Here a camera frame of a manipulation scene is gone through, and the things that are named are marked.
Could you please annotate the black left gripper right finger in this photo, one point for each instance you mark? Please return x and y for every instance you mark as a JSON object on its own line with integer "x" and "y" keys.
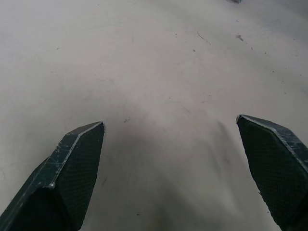
{"x": 276, "y": 168}

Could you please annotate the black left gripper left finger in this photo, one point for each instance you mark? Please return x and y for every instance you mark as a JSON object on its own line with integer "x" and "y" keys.
{"x": 60, "y": 178}

